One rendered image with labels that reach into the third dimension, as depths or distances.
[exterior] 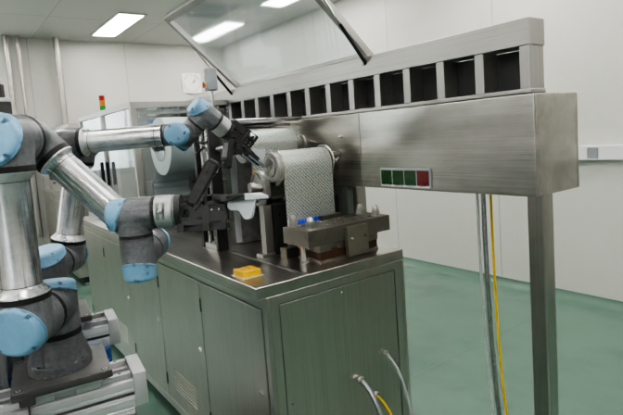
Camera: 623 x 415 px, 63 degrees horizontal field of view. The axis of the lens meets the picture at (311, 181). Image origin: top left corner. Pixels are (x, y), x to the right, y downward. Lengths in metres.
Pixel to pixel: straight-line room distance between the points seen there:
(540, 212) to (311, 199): 0.83
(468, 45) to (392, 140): 0.45
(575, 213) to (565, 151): 2.48
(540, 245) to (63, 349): 1.43
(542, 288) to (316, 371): 0.80
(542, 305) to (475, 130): 0.62
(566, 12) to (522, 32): 2.60
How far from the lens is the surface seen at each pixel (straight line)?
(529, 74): 1.61
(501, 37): 1.66
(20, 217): 1.29
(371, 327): 1.98
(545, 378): 1.96
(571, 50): 4.16
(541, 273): 1.84
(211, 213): 1.17
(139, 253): 1.21
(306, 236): 1.80
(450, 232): 4.86
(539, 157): 1.61
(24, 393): 1.45
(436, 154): 1.80
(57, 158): 1.38
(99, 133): 1.82
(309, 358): 1.83
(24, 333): 1.31
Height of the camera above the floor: 1.37
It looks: 5 degrees down
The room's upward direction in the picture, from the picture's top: 4 degrees counter-clockwise
